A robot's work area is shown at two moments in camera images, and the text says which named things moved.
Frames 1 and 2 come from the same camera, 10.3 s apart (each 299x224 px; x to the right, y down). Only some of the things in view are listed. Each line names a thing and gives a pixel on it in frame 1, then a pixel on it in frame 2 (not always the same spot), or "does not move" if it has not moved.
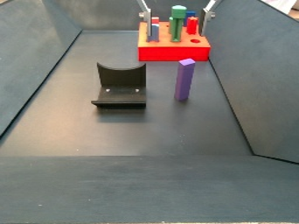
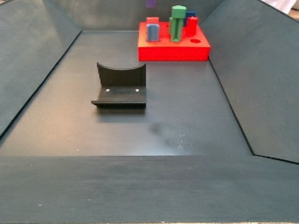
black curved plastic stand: (123, 88) does not move
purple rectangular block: (185, 77) → (153, 3)
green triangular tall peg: (180, 14) does not move
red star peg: (193, 23) does not move
